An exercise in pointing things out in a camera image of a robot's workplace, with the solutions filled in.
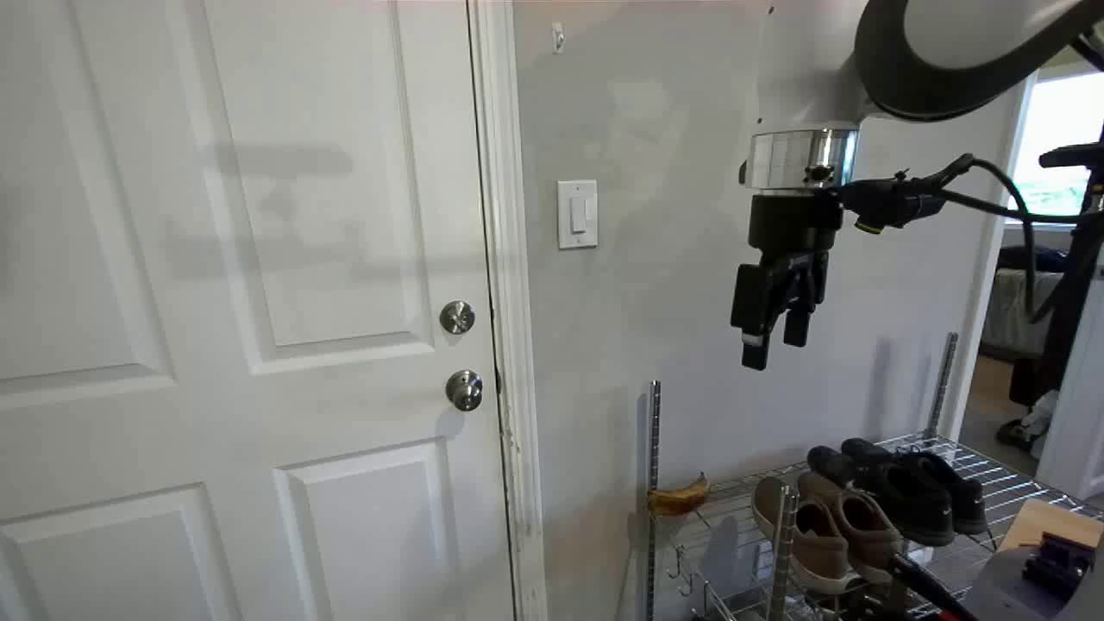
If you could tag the tan suede shoe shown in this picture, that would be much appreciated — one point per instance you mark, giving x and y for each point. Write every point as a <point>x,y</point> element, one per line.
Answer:
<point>869,523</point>
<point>813,541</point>

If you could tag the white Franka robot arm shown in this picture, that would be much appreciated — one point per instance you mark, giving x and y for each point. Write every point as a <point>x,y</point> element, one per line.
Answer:
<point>807,71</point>

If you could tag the small wall hook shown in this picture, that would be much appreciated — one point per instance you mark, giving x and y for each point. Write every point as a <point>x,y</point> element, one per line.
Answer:
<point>558,37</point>

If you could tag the brown cardboard piece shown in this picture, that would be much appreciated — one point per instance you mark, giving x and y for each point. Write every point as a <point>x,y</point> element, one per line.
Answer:
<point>1055,519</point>

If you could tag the black shoe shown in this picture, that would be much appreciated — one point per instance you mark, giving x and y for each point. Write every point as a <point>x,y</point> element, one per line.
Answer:
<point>910,503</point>
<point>960,488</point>

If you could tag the silver deadbolt lock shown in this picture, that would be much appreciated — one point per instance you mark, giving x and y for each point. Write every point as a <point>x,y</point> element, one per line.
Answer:
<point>457,318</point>

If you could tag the white wall light switch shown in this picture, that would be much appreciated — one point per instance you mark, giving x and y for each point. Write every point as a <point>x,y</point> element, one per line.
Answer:
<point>577,217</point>

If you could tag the white door with deadbolt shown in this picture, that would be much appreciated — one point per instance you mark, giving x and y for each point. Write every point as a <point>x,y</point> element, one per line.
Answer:
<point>228,346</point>

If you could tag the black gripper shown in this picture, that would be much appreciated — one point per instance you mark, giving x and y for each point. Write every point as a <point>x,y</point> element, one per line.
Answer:
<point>794,226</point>

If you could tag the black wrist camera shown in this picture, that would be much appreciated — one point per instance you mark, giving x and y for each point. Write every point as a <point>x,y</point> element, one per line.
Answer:
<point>893,205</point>

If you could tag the black tripod stand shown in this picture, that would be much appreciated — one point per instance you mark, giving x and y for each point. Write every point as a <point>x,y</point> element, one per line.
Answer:
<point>1074,264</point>

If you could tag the bright window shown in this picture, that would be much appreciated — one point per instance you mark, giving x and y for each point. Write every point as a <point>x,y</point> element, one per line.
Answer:
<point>1064,142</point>

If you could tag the silver round door knob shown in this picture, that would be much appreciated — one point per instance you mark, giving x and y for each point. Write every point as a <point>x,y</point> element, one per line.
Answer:
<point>464,392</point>

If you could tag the white door frame trim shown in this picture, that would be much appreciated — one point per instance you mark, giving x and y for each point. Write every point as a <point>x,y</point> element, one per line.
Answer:
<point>507,288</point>

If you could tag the overripe banana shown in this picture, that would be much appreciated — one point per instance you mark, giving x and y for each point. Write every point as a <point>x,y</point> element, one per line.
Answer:
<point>680,497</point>

